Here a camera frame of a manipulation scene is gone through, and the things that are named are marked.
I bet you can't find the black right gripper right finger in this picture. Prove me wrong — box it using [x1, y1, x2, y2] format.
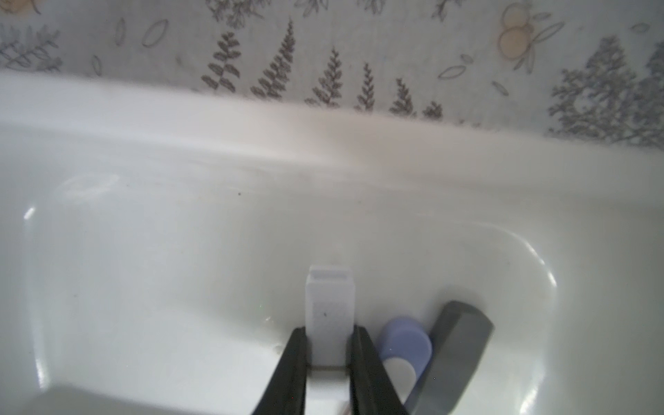
[349, 325, 407, 415]

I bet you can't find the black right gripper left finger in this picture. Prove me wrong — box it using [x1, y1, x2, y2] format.
[252, 327, 309, 415]

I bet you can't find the purple silver swivel usb drive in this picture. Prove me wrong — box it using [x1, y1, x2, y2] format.
[377, 316, 432, 404]

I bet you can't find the dark grey usb drive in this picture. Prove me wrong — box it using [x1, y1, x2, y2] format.
[405, 301, 495, 414]

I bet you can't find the white plastic storage box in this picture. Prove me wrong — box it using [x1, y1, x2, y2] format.
[1, 73, 663, 414]

